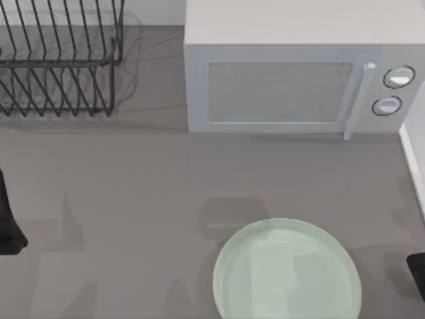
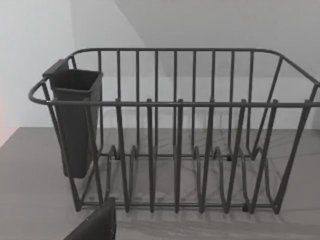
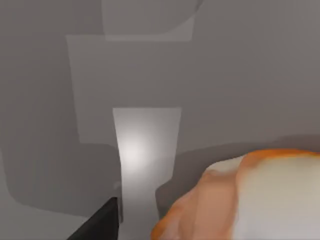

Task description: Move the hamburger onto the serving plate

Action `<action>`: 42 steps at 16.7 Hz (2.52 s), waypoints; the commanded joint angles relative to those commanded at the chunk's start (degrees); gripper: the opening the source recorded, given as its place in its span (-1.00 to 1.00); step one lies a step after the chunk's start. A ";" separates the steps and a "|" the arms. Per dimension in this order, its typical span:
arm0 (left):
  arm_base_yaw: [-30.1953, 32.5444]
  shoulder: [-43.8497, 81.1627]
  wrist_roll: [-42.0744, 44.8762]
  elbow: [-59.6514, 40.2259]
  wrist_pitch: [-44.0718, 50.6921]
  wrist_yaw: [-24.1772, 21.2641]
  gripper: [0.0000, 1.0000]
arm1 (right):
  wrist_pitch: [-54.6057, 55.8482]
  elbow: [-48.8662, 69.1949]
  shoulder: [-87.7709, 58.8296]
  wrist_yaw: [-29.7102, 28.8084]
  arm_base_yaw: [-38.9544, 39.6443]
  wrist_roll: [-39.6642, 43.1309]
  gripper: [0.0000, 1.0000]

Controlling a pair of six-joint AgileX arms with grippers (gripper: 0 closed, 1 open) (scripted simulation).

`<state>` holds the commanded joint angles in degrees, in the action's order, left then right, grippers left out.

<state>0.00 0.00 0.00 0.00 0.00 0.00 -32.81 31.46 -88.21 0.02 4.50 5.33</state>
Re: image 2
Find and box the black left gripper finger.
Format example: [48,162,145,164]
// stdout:
[62,196,118,240]

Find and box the dark grey cutlery holder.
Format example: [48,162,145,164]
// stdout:
[42,58,103,179]

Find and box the grey wire dish rack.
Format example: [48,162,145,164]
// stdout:
[28,47,320,215]

